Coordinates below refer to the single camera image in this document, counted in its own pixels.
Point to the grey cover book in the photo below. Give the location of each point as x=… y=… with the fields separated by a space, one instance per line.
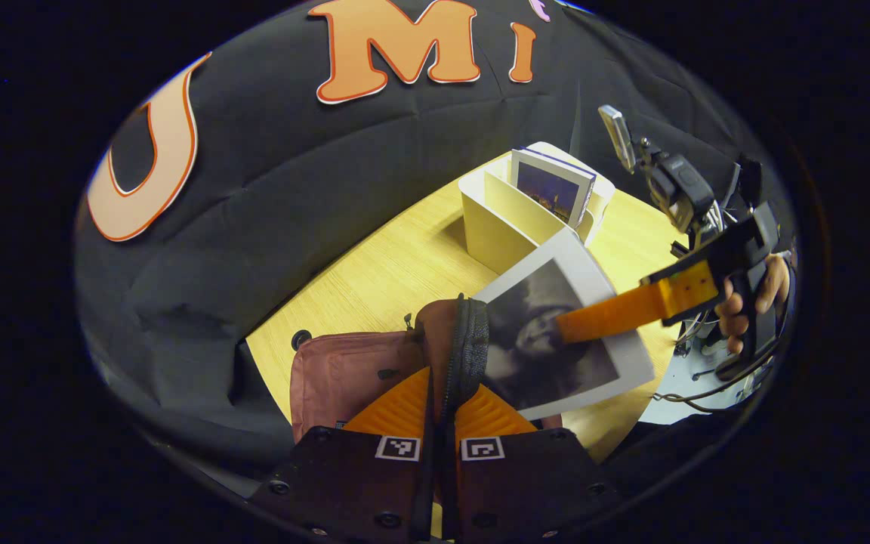
x=533 y=363

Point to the red-brown schoolbag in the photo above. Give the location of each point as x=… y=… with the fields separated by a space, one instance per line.
x=344 y=370

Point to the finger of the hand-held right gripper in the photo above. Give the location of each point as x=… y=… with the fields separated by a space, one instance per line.
x=616 y=311

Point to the white bookshelf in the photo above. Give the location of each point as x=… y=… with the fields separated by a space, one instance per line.
x=495 y=227

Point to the blue cover book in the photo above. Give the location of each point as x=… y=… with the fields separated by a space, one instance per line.
x=548 y=189

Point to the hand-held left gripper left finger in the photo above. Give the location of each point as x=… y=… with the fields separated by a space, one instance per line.
x=424 y=491

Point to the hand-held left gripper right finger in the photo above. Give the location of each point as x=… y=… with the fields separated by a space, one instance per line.
x=450 y=491

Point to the black backdrop cloth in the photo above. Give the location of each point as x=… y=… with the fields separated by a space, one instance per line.
x=269 y=189

